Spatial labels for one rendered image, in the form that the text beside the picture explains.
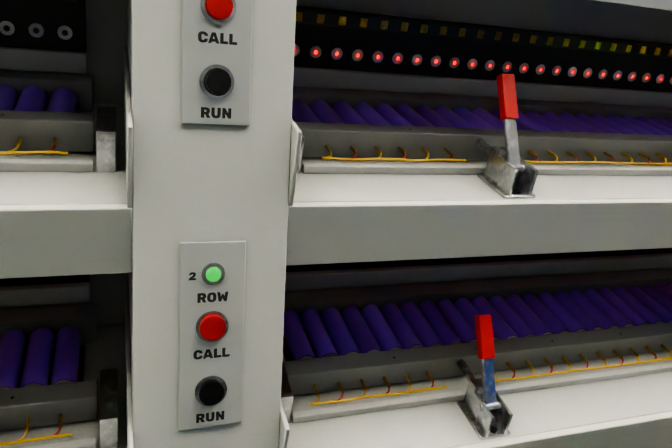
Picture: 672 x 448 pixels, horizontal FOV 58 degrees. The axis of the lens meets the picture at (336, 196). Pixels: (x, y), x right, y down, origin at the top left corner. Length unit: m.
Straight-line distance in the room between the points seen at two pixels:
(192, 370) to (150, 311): 0.05
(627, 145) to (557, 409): 0.24
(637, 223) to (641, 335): 0.17
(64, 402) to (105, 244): 0.14
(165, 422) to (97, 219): 0.14
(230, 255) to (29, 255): 0.11
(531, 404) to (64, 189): 0.41
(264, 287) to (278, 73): 0.14
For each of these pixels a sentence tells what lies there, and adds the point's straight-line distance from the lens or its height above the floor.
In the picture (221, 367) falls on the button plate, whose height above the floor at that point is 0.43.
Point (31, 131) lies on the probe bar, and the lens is 0.44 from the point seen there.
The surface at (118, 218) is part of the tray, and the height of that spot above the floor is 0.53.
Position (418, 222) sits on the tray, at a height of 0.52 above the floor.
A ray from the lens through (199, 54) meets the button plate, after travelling 0.37.
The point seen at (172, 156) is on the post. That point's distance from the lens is 0.37.
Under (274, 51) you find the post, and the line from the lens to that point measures 0.38.
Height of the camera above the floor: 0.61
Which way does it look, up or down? 9 degrees down
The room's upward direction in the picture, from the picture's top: 3 degrees clockwise
